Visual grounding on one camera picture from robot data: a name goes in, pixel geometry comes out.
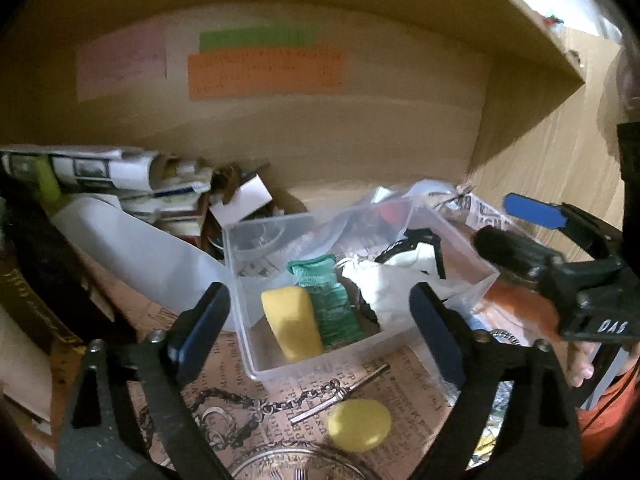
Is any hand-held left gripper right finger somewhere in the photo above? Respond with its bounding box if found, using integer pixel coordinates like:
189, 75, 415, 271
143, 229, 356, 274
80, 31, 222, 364
409, 281, 585, 480

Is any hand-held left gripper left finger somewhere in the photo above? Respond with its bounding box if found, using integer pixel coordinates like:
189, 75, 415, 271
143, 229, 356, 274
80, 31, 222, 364
57, 281, 233, 480

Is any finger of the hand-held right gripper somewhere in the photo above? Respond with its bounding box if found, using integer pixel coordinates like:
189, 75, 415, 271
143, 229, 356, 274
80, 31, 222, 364
502, 192, 626, 261
472, 225, 568, 288

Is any clear plastic box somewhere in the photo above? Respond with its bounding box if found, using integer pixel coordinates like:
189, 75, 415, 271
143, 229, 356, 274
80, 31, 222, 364
221, 195, 501, 384

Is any person's right forearm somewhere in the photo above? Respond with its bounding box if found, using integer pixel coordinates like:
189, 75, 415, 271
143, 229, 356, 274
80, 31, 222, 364
575, 360, 640, 467

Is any person's right hand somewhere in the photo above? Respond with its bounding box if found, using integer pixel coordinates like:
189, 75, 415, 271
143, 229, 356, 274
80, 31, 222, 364
566, 342, 597, 389

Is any orange fluffy cloth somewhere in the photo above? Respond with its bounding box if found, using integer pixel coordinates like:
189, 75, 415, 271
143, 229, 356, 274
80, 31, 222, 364
479, 277, 568, 343

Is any white and black cloth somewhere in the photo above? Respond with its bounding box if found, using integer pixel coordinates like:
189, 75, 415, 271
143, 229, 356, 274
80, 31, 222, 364
339, 229, 449, 332

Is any newspaper print mat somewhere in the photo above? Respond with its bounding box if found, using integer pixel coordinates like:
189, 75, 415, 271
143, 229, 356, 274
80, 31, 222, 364
117, 240, 501, 480

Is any white paper sheet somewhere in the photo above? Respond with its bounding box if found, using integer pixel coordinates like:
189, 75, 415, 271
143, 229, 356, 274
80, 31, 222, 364
50, 195, 236, 334

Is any yellow block sponge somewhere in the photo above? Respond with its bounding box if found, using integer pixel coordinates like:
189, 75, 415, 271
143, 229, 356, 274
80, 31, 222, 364
261, 286, 325, 362

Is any green scouring pad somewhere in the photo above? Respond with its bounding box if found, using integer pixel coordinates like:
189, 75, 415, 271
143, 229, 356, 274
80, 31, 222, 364
287, 255, 379, 349

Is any yellow round soap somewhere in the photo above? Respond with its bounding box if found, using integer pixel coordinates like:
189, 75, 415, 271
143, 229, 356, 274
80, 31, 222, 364
327, 399, 392, 452

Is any clear plastic bag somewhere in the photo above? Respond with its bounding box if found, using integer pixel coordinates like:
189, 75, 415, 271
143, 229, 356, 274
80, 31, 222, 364
310, 179, 476, 261

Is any white card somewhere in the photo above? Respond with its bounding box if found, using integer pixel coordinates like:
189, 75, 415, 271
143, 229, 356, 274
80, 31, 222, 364
208, 174, 274, 224

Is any dark book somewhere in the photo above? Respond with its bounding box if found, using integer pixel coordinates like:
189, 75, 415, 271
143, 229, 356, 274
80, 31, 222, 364
0, 170, 137, 358

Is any rolled newspaper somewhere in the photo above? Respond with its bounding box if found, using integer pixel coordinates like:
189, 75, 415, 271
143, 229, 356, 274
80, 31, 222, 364
0, 145, 168, 197

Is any orange paper note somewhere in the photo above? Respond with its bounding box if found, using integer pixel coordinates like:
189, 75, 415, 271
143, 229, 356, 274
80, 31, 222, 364
187, 49, 349, 102

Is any pink paper note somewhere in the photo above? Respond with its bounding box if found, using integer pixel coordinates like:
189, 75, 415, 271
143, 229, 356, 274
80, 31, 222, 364
76, 24, 169, 102

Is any green paper note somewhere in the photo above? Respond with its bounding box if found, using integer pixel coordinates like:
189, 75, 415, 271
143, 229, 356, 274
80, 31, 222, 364
198, 25, 319, 54

